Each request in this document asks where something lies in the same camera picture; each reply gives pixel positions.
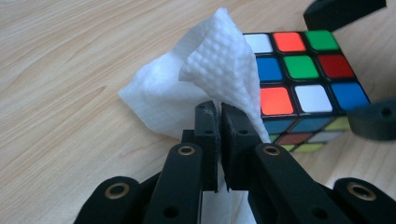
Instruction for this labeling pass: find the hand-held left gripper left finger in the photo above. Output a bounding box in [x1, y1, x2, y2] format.
[193, 99, 220, 192]

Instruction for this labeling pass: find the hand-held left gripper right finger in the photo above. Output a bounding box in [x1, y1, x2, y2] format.
[219, 102, 262, 191]

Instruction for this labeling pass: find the colourful puzzle cube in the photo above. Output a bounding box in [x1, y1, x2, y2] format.
[242, 29, 372, 154]

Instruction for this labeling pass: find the white wet wipe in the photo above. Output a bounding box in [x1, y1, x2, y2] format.
[118, 7, 272, 224]

